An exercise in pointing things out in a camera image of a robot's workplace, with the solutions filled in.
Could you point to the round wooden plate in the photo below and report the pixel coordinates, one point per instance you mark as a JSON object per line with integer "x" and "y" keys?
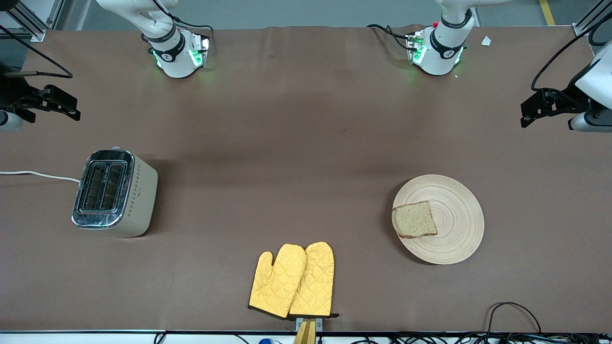
{"x": 454, "y": 210}

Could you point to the brown table cover sheet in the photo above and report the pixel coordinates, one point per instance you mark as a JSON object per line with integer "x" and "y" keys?
{"x": 306, "y": 119}

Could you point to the yellow floor tape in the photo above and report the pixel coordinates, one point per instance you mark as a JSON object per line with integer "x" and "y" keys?
{"x": 546, "y": 12}

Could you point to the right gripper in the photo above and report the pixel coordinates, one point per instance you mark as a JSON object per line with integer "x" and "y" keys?
{"x": 14, "y": 93}

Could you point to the brown bread slice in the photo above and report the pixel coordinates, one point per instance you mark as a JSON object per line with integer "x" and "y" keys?
{"x": 413, "y": 220}

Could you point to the cream and chrome toaster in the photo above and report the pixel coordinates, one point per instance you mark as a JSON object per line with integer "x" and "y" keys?
{"x": 119, "y": 193}

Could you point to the white paper scrap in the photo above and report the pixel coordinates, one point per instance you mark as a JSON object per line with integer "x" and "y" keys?
{"x": 486, "y": 41}

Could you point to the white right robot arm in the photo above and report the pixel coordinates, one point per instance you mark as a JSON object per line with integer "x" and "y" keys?
{"x": 174, "y": 57}

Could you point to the aluminium frame profile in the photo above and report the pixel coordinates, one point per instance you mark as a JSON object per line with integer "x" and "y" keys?
{"x": 590, "y": 16}
{"x": 28, "y": 21}

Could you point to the small metal bracket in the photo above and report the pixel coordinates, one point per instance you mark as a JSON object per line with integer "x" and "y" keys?
{"x": 319, "y": 325}

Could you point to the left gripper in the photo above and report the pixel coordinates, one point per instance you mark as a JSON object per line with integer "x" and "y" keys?
{"x": 567, "y": 97}

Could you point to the yellow quilted oven mitt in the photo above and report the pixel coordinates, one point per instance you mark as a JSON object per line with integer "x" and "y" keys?
{"x": 315, "y": 282}
{"x": 277, "y": 282}

